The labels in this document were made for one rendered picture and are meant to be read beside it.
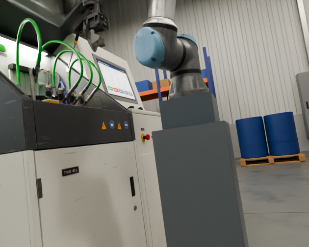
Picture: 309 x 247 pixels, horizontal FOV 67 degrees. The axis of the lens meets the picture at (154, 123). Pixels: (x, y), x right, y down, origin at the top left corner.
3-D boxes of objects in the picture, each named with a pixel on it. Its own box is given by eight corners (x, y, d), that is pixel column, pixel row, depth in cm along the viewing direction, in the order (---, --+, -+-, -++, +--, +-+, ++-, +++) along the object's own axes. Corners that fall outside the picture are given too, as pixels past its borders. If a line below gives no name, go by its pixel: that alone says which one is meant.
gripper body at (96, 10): (98, 24, 99) (95, -3, 100) (82, 30, 102) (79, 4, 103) (109, 31, 106) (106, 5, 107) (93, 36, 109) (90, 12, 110)
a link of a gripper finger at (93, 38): (98, 46, 100) (96, 25, 100) (88, 50, 102) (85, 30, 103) (103, 48, 103) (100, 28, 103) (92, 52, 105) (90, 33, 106)
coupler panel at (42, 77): (42, 109, 140) (37, 59, 143) (38, 110, 142) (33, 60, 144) (59, 110, 152) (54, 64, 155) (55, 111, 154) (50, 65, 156)
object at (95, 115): (38, 149, 74) (33, 99, 75) (28, 150, 76) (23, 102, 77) (132, 140, 131) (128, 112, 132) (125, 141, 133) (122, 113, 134)
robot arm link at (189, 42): (207, 71, 88) (202, 36, 89) (186, 65, 78) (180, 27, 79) (182, 80, 96) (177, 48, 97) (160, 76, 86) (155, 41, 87)
